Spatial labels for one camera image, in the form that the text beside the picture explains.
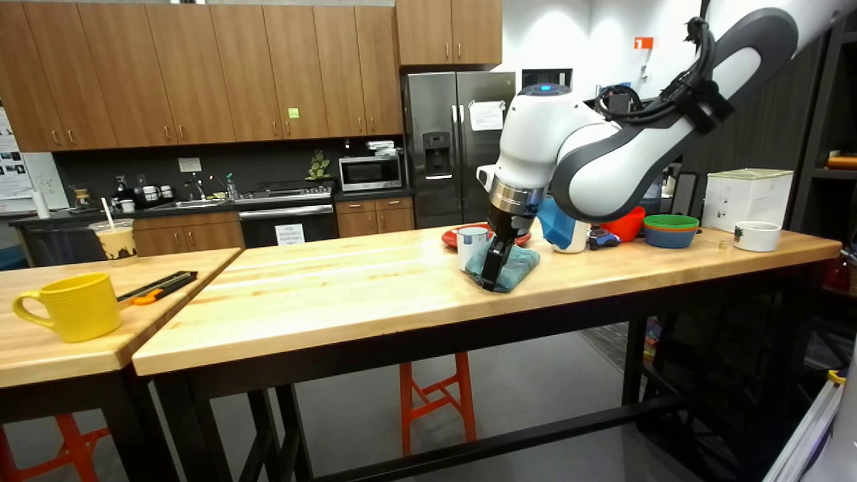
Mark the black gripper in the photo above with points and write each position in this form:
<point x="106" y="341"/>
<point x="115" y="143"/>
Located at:
<point x="508" y="234"/>

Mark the teal towel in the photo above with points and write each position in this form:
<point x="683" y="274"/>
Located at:
<point x="523" y="266"/>

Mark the small white printed cup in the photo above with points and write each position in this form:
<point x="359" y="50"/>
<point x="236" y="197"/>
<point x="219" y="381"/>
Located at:
<point x="472" y="244"/>

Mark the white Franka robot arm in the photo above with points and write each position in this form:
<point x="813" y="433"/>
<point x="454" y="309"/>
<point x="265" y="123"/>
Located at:
<point x="618" y="151"/>

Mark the tall white cup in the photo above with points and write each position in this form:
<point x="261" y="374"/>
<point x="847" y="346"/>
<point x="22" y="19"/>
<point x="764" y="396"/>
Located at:
<point x="581" y="238"/>

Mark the plastic drink cup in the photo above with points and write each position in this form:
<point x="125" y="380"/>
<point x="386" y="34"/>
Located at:
<point x="115" y="242"/>

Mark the black refrigerator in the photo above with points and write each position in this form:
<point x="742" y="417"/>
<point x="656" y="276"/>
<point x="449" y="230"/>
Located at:
<point x="445" y="151"/>

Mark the red bowl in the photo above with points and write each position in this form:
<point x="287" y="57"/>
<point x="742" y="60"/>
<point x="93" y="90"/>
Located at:
<point x="630" y="227"/>

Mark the orange metal stool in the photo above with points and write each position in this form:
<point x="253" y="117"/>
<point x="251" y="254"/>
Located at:
<point x="55" y="456"/>
<point x="407" y="402"/>

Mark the white paper on refrigerator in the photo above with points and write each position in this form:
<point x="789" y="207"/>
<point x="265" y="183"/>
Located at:
<point x="485" y="117"/>

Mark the silver microwave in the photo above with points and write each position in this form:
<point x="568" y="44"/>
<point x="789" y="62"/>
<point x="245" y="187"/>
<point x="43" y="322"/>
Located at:
<point x="369" y="173"/>

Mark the wooden table with black legs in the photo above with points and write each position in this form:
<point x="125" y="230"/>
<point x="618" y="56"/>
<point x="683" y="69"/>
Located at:
<point x="632" y="358"/>
<point x="134" y="429"/>

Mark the blue bowl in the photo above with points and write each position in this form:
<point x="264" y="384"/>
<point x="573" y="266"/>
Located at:
<point x="670" y="240"/>

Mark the green bowl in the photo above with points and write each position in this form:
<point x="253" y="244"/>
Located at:
<point x="670" y="223"/>

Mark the green potted plant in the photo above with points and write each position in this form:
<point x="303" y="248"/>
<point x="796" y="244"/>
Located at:
<point x="318" y="167"/>

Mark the black oven with paper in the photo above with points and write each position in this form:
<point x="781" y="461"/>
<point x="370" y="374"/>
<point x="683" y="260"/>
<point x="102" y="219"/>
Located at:
<point x="268" y="223"/>

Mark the green sticky note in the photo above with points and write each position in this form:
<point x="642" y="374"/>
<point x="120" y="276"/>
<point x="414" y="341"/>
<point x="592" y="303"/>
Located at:
<point x="292" y="113"/>

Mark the white cardboard box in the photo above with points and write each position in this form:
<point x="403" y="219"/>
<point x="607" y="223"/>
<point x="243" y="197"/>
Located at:
<point x="749" y="199"/>

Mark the wooden lower cabinets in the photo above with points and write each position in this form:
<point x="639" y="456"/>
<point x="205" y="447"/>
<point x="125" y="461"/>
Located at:
<point x="188" y="234"/>

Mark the wooden cabinets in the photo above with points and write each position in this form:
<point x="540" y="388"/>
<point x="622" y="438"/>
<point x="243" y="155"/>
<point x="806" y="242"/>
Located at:
<point x="177" y="72"/>
<point x="188" y="234"/>

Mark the black and orange utility knife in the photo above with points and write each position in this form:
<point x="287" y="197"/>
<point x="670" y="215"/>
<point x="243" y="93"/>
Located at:
<point x="162" y="286"/>

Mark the wooden upper cabinets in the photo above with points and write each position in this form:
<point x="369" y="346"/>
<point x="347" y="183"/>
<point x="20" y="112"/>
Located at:
<point x="177" y="72"/>

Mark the yellow mug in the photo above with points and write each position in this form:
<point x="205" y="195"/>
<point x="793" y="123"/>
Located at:
<point x="82" y="309"/>

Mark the orange wall sign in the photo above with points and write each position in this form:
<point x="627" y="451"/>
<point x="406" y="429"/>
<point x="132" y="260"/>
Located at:
<point x="644" y="44"/>

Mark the white wall outlet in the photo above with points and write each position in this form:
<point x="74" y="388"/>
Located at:
<point x="188" y="165"/>

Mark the dark wall shelf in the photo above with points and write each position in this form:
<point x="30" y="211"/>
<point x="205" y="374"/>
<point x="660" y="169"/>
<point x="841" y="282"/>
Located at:
<point x="840" y="175"/>

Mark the white wall poster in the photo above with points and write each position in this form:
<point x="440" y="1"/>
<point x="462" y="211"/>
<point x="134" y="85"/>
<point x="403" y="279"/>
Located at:
<point x="15" y="169"/>

